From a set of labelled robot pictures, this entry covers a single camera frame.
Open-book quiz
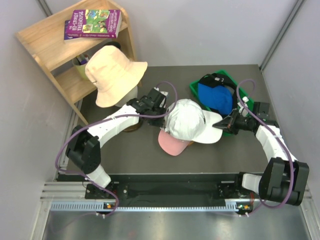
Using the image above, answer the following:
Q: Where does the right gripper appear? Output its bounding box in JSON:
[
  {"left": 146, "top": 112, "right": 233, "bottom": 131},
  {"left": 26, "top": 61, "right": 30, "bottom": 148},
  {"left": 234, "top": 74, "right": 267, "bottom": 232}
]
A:
[{"left": 214, "top": 109, "right": 253, "bottom": 136}]

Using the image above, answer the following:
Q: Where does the white cap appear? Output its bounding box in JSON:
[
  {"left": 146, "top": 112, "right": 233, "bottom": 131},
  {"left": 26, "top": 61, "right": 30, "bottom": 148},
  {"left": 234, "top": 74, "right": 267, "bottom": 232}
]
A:
[{"left": 158, "top": 99, "right": 223, "bottom": 144}]

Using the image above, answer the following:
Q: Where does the pink baseball cap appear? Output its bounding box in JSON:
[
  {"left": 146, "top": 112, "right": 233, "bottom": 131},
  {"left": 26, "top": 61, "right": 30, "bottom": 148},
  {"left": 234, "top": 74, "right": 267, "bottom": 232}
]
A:
[{"left": 158, "top": 130, "right": 191, "bottom": 157}]

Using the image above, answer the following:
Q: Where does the black cap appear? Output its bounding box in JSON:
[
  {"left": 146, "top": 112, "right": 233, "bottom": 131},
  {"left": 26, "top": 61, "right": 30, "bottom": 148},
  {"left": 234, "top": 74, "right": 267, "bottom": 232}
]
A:
[{"left": 197, "top": 73, "right": 237, "bottom": 114}]

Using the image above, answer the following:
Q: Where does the cream bucket hat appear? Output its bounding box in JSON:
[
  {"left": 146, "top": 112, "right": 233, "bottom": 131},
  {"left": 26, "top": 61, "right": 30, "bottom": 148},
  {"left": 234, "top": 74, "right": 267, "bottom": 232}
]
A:
[{"left": 85, "top": 45, "right": 148, "bottom": 108}]

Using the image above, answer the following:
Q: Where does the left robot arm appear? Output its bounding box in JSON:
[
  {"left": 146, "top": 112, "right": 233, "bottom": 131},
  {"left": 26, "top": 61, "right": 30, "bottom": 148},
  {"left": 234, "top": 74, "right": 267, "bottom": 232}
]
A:
[{"left": 65, "top": 87, "right": 168, "bottom": 199}]

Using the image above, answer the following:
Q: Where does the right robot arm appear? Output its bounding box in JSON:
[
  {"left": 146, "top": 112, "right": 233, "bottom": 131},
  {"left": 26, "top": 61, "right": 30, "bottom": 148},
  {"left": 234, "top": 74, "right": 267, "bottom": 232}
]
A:
[{"left": 213, "top": 102, "right": 310, "bottom": 206}]

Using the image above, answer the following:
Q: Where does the cream mannequin head stand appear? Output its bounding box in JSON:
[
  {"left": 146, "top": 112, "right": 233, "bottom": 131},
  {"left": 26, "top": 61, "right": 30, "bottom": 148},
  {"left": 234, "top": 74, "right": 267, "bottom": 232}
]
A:
[{"left": 117, "top": 84, "right": 145, "bottom": 133}]

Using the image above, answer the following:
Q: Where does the blue cap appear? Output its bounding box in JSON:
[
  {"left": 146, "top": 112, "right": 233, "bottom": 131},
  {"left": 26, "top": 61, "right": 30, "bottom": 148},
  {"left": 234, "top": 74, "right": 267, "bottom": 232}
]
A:
[{"left": 198, "top": 83, "right": 233, "bottom": 115}]

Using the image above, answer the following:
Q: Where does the green plastic tray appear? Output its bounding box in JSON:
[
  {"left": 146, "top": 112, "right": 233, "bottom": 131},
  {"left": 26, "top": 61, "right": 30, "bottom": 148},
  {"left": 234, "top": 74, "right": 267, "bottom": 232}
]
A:
[{"left": 189, "top": 70, "right": 254, "bottom": 136}]

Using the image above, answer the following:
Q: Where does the green pen cup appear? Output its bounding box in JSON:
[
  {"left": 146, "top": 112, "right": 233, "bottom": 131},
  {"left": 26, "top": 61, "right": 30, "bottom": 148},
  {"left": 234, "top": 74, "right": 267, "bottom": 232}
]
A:
[{"left": 72, "top": 53, "right": 91, "bottom": 81}]

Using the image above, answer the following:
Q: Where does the purple treehouse book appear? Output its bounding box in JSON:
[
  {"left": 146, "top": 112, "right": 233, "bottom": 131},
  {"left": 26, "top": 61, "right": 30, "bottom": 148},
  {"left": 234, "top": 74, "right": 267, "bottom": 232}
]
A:
[{"left": 65, "top": 9, "right": 122, "bottom": 39}]

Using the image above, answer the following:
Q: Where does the wooden shelf unit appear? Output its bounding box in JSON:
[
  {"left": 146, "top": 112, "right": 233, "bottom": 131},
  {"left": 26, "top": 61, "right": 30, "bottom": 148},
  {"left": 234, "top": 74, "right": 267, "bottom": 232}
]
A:
[{"left": 16, "top": 0, "right": 136, "bottom": 124}]

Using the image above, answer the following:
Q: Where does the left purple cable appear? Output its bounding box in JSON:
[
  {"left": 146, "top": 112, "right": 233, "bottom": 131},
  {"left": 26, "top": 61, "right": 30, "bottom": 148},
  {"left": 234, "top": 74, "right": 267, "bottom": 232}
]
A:
[{"left": 54, "top": 81, "right": 179, "bottom": 218}]

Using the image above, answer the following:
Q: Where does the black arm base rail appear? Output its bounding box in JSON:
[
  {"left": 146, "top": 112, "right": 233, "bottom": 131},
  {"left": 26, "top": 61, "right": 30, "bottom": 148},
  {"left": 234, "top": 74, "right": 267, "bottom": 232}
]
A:
[{"left": 85, "top": 173, "right": 259, "bottom": 208}]

